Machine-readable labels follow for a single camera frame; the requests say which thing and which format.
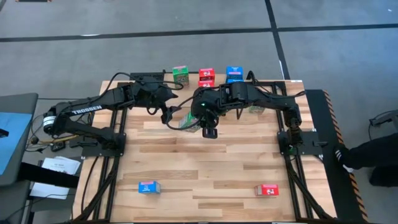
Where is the black hazard striped platform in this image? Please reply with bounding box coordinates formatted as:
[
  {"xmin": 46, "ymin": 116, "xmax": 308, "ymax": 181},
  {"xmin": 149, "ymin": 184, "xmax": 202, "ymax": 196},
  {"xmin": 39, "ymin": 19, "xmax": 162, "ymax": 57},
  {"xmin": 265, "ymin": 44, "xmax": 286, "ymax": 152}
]
[{"xmin": 306, "ymin": 89, "xmax": 369, "ymax": 223}]

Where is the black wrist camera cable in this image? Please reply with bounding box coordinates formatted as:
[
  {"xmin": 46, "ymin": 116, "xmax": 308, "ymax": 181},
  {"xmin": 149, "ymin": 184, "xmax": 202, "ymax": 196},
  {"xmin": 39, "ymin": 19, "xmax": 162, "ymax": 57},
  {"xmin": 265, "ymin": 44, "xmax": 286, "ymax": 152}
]
[{"xmin": 160, "ymin": 88, "xmax": 203, "ymax": 131}]

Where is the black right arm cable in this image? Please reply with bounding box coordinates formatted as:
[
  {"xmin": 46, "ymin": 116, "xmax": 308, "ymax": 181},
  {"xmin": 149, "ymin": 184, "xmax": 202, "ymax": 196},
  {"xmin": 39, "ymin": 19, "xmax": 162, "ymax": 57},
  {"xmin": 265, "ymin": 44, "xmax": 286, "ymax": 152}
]
[{"xmin": 245, "ymin": 70, "xmax": 307, "ymax": 100}]

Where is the white paper booklet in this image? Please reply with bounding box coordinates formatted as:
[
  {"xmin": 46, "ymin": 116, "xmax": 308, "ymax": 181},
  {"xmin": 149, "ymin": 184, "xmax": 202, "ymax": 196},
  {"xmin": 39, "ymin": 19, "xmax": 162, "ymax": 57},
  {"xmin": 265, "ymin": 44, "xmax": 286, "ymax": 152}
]
[{"xmin": 41, "ymin": 156, "xmax": 81, "ymax": 175}]

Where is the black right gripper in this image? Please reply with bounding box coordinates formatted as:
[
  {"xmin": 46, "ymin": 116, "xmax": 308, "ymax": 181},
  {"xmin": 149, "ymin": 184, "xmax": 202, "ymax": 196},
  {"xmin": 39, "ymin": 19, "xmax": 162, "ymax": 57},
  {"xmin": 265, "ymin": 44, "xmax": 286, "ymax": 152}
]
[{"xmin": 190, "ymin": 88, "xmax": 222, "ymax": 127}]

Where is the grey side table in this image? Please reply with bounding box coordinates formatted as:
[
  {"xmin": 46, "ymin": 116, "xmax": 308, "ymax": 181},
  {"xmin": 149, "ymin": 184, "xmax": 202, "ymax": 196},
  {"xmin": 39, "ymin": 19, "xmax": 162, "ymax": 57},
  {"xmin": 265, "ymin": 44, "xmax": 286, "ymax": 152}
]
[{"xmin": 0, "ymin": 92, "xmax": 40, "ymax": 224}]

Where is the blue Rice Krispies cereal box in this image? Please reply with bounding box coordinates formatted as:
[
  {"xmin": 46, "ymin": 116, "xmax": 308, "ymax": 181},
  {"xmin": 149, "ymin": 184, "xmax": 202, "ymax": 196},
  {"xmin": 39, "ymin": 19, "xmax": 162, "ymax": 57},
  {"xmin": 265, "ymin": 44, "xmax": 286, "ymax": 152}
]
[
  {"xmin": 138, "ymin": 180, "xmax": 162, "ymax": 195},
  {"xmin": 226, "ymin": 65, "xmax": 244, "ymax": 84}
]

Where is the person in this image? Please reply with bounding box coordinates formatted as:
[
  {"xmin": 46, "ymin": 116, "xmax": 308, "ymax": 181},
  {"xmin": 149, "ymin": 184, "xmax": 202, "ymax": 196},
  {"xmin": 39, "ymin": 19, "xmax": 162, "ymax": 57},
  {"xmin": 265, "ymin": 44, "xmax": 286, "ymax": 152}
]
[{"xmin": 334, "ymin": 133, "xmax": 398, "ymax": 187}]

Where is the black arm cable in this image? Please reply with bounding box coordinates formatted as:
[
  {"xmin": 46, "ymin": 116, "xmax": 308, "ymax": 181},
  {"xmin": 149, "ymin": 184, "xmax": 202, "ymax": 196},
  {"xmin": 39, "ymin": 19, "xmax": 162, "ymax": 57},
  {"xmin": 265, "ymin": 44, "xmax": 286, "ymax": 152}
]
[
  {"xmin": 104, "ymin": 72, "xmax": 185, "ymax": 94},
  {"xmin": 245, "ymin": 70, "xmax": 307, "ymax": 100}
]

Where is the black metal rig frame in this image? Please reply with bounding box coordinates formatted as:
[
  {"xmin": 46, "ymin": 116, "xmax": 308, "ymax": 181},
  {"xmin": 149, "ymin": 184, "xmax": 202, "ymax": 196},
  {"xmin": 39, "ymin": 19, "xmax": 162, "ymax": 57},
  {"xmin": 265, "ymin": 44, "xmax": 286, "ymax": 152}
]
[{"xmin": 72, "ymin": 80, "xmax": 335, "ymax": 223}]

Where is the grey chair base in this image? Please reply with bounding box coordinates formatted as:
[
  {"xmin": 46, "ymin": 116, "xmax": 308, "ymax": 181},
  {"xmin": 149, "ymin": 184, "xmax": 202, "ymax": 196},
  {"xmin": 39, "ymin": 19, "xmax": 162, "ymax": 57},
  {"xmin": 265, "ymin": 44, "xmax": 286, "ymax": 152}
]
[{"xmin": 369, "ymin": 109, "xmax": 398, "ymax": 128}]

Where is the yellow cable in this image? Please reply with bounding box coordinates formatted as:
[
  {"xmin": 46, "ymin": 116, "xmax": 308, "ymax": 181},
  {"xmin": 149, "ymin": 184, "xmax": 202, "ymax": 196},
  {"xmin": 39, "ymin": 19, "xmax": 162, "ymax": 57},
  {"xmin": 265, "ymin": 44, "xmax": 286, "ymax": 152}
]
[{"xmin": 39, "ymin": 134, "xmax": 80, "ymax": 146}]

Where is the black metal bar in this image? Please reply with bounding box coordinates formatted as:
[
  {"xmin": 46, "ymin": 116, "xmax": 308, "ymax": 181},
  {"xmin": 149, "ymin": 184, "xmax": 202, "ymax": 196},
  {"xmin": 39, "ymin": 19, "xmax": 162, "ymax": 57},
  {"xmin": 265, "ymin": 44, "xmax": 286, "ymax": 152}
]
[{"xmin": 17, "ymin": 161, "xmax": 80, "ymax": 189}]

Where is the blue sheet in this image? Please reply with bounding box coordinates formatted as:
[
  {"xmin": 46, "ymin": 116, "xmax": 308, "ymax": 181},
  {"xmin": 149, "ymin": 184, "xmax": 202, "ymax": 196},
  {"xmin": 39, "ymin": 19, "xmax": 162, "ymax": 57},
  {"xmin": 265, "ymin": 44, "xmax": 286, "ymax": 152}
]
[{"xmin": 0, "ymin": 111, "xmax": 34, "ymax": 175}]

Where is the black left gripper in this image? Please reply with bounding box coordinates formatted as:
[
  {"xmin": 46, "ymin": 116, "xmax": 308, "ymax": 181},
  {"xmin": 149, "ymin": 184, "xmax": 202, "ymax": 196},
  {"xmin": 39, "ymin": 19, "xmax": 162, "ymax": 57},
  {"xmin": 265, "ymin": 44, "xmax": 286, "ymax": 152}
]
[{"xmin": 133, "ymin": 77, "xmax": 180, "ymax": 108}]

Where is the white paper sheet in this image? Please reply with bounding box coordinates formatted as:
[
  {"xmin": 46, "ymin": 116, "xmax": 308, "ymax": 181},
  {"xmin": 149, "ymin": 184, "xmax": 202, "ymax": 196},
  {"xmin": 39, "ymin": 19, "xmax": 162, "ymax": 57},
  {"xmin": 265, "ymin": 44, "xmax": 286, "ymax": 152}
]
[{"xmin": 30, "ymin": 182, "xmax": 72, "ymax": 200}]

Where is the black rectangular box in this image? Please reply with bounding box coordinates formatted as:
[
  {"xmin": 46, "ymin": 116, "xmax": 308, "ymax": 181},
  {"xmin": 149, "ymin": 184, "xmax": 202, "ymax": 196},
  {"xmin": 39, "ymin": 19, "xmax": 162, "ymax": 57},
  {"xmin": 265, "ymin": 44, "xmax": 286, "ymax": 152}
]
[{"xmin": 129, "ymin": 72, "xmax": 165, "ymax": 82}]

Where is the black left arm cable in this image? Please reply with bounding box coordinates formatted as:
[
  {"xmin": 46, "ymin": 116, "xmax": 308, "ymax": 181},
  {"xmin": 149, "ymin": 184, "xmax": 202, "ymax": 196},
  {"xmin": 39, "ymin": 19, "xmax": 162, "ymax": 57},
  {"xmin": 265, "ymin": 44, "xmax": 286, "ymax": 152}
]
[{"xmin": 104, "ymin": 72, "xmax": 185, "ymax": 94}]

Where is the small black controller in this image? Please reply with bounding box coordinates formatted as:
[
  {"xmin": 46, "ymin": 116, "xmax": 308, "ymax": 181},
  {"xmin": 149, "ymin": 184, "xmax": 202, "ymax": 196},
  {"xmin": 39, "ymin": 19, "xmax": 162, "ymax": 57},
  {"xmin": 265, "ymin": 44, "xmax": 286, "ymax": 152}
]
[{"xmin": 49, "ymin": 141, "xmax": 67, "ymax": 152}]

